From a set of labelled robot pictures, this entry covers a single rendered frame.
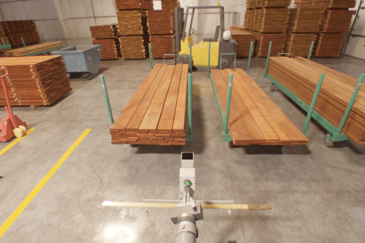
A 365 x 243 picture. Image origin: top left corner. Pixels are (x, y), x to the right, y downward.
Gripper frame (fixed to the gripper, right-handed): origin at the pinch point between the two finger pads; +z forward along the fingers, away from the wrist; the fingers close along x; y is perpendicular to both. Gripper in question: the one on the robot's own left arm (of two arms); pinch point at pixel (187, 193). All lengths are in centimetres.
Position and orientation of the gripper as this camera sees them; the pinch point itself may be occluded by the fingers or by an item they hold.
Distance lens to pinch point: 95.3
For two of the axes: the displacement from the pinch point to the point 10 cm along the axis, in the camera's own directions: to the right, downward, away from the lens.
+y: -3.2, -8.3, -4.5
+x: -9.4, 2.6, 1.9
